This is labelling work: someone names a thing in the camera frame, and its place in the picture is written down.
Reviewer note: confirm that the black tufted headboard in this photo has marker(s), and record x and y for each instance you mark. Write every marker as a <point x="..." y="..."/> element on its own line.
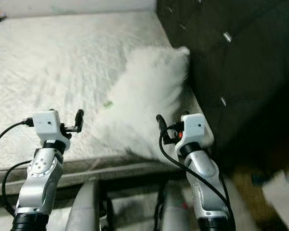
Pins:
<point x="250" y="72"/>

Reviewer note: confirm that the white pillow with tree print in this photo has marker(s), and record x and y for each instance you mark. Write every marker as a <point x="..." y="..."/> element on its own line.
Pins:
<point x="139" y="96"/>

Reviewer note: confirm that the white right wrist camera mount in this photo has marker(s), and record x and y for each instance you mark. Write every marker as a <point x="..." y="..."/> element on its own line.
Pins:
<point x="191" y="130"/>

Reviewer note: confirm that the grey robot right leg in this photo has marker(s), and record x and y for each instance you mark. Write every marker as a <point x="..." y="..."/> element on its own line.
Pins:
<point x="173" y="211"/>

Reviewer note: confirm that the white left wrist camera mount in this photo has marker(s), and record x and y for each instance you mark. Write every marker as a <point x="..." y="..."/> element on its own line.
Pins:
<point x="46" y="124"/>

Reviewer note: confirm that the white quilted mattress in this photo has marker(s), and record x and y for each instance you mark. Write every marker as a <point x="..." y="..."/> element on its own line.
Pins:
<point x="62" y="72"/>

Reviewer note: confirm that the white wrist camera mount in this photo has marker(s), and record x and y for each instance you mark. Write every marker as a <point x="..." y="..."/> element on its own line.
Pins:
<point x="191" y="130"/>
<point x="46" y="124"/>

